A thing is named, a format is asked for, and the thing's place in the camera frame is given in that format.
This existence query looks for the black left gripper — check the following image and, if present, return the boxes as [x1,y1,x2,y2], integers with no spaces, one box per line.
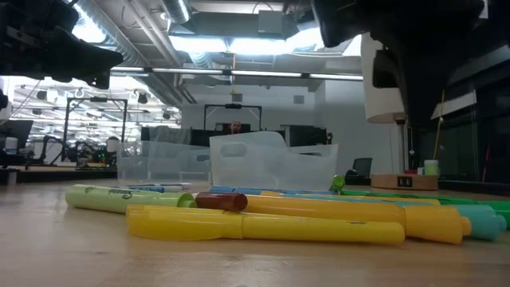
[0,0,124,89]

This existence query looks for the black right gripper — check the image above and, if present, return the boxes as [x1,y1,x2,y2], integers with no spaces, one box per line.
[312,0,510,128]

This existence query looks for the light green Sharpie highlighter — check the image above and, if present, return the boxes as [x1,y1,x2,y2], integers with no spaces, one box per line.
[65,183,197,214]

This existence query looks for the teal cap Expo marker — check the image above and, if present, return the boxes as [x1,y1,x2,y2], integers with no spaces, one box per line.
[115,185,184,194]

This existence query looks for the navy cap Expo marker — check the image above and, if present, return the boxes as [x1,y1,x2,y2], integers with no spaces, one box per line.
[137,182,192,189]

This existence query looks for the lime green highlighter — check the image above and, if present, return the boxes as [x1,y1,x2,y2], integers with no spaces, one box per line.
[328,174,347,193]

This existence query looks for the orange Sharpie highlighter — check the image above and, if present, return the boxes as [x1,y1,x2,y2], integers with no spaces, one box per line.
[242,194,473,245]

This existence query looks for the yellow Sharpie highlighter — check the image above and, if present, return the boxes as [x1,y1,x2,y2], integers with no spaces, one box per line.
[261,190,441,206]

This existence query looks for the turquoise highlighter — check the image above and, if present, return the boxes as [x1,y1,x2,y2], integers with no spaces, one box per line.
[278,194,508,242]

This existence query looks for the white shade lamp wooden base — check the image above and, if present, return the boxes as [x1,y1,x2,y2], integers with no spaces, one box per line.
[360,33,439,191]

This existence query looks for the black desk monitor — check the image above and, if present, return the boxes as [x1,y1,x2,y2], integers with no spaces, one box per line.
[288,124,328,147]
[0,119,34,151]

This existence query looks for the linear ceiling light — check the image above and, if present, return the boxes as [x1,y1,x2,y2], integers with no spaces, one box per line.
[111,66,364,81]

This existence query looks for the clear plastic bin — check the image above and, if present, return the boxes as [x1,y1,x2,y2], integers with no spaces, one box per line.
[116,140,212,185]

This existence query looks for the black office chair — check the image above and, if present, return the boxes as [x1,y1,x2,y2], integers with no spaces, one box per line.
[344,157,374,186]

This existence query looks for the green cup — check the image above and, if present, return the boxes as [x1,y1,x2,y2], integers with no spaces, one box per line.
[423,159,440,177]

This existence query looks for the frosted plastic bin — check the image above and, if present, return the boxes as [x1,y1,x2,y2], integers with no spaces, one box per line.
[209,131,339,191]

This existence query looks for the brown cap Expo marker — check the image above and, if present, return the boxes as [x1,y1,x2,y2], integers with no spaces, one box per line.
[194,191,249,212]

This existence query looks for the black frame stand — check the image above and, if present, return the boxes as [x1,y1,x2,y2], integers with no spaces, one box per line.
[61,97,128,163]
[203,104,263,132]

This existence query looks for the silver air duct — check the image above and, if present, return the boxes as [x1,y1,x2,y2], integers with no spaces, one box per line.
[161,0,193,25]

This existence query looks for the yellow hanging cable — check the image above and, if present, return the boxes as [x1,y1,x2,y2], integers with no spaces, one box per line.
[432,89,446,160]

